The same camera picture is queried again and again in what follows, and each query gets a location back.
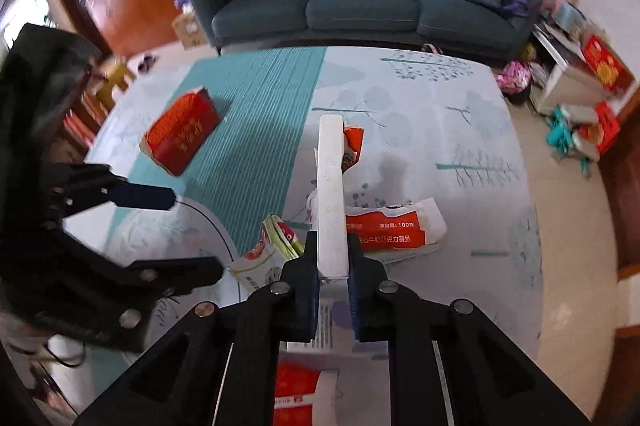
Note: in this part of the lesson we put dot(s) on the white and red chocolate packet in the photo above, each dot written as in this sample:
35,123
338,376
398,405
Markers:
395,228

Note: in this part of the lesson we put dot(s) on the leaf print tablecloth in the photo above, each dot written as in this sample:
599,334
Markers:
425,131

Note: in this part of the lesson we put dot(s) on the red tissue box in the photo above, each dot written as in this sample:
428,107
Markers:
182,131

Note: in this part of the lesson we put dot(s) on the white shelf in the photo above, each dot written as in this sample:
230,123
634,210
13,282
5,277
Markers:
560,76

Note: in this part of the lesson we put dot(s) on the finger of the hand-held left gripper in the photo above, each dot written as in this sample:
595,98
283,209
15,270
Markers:
145,197
190,271

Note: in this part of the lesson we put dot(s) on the cardboard box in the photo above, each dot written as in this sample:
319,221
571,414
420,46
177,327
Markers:
190,31

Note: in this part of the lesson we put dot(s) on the yellow plastic stool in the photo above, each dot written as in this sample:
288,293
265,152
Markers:
116,81

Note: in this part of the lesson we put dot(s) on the teal toy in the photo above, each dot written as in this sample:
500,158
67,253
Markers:
565,136

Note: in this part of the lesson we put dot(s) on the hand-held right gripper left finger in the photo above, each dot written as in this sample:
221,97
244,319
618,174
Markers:
312,296

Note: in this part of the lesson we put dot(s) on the red gold print box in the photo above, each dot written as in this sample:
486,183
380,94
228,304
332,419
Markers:
607,64

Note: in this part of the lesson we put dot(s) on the pink bag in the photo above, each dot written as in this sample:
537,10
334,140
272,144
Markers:
520,79

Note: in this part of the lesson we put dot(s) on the yellow and silver carton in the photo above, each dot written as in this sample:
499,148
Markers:
331,186

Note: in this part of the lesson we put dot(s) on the torn red white wrapper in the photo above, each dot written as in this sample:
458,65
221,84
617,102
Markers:
353,141

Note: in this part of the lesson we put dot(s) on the white green red packet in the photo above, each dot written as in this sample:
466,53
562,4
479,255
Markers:
265,256

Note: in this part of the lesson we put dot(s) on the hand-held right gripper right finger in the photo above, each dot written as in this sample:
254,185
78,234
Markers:
353,296

